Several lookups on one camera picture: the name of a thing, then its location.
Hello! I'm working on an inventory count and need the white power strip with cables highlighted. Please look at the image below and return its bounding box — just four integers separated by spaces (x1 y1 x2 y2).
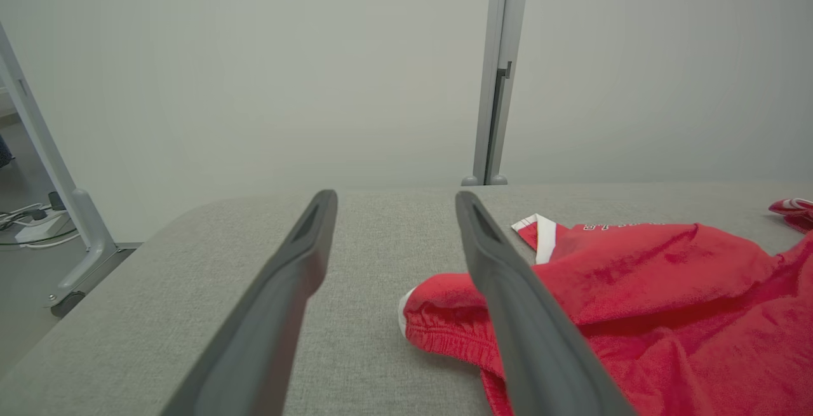
0 203 80 249

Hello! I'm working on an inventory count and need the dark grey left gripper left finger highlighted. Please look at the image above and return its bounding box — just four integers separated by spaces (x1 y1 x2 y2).
162 189 339 416

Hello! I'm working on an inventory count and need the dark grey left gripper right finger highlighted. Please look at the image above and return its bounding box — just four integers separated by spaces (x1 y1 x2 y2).
455 191 636 416

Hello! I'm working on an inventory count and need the red basketball jersey number 23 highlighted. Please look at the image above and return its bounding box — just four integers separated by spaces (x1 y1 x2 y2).
398 214 813 416

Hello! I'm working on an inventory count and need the grey partition post with feet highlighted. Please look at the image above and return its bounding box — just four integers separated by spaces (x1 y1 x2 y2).
461 0 532 187

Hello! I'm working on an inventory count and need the grey partition end post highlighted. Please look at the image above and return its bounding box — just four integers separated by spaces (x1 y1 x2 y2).
0 22 137 318

